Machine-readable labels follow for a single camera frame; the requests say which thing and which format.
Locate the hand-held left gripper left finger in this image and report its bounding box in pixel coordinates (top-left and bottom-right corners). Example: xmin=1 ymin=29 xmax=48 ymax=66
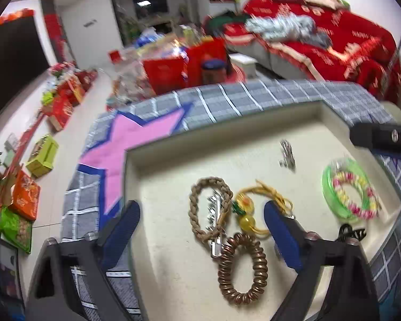
xmin=25 ymin=200 xmax=141 ymax=321

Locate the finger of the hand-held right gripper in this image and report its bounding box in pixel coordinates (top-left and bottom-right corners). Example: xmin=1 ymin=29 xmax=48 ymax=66
xmin=349 ymin=120 xmax=401 ymax=158

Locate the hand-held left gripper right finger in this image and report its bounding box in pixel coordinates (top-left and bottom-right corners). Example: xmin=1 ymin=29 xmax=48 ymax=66
xmin=263 ymin=200 xmax=380 ymax=321

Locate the yellow bead cord bracelet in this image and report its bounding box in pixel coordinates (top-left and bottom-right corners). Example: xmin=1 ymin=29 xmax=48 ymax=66
xmin=232 ymin=178 xmax=294 ymax=236

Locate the black cord accessory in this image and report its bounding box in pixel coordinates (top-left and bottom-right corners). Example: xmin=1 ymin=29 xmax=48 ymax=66
xmin=337 ymin=224 xmax=367 ymax=242

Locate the brown coil bracelet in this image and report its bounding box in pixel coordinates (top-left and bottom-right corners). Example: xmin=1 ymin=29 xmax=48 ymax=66
xmin=217 ymin=233 xmax=269 ymax=306

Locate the silver hair clip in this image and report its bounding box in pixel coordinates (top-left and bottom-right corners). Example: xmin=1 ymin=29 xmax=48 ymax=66
xmin=205 ymin=189 xmax=226 ymax=232

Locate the pink yellow beaded bracelet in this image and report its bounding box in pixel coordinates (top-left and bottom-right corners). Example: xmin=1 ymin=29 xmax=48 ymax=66
xmin=332 ymin=170 xmax=379 ymax=220

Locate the silver brooch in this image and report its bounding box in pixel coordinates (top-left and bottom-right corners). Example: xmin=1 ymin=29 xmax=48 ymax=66
xmin=279 ymin=139 xmax=297 ymax=172

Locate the braided brown rope keychain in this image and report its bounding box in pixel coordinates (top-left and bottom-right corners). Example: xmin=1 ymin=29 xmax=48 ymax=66
xmin=188 ymin=177 xmax=235 ymax=259

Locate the green-edged jewelry tray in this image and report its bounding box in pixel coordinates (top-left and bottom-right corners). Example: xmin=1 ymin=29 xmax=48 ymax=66
xmin=122 ymin=100 xmax=401 ymax=321

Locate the green translucent bangle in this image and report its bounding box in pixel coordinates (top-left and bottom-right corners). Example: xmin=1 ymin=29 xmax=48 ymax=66
xmin=321 ymin=158 xmax=379 ymax=223

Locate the red covered sofa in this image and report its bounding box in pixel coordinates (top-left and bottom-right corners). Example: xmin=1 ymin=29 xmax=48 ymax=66
xmin=203 ymin=0 xmax=401 ymax=104

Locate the grey checked star mat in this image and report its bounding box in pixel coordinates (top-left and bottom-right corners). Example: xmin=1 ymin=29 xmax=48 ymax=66
xmin=61 ymin=79 xmax=401 ymax=321

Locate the orange snack bag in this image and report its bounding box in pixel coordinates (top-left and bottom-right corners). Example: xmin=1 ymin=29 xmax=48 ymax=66
xmin=8 ymin=170 xmax=41 ymax=221

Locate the green snack packet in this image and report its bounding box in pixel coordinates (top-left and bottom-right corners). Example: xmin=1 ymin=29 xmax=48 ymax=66
xmin=0 ymin=207 xmax=33 ymax=254

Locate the green cardboard box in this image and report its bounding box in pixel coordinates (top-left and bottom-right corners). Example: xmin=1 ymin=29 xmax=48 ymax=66
xmin=26 ymin=134 xmax=59 ymax=178

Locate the pile of pale clothes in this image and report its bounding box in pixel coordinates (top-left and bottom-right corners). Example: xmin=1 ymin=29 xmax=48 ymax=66
xmin=245 ymin=16 xmax=333 ymax=49

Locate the stack of red gift boxes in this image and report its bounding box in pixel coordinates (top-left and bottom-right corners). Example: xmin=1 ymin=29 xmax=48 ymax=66
xmin=41 ymin=63 xmax=98 ymax=132

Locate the white box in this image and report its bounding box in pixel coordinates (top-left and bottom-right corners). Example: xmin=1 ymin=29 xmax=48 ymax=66
xmin=230 ymin=53 xmax=257 ymax=75

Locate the red gift bags pile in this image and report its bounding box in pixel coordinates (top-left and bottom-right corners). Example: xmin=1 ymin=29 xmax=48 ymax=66
xmin=142 ymin=37 xmax=228 ymax=96

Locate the blue lidded jar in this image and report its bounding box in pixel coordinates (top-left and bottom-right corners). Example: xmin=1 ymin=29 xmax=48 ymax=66
xmin=202 ymin=59 xmax=226 ymax=85

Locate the black television screen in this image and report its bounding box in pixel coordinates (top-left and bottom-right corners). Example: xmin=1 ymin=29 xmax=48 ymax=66
xmin=0 ymin=16 xmax=51 ymax=129

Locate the red pompom garland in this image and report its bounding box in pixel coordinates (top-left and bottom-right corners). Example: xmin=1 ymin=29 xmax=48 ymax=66
xmin=0 ymin=8 xmax=34 ymax=27

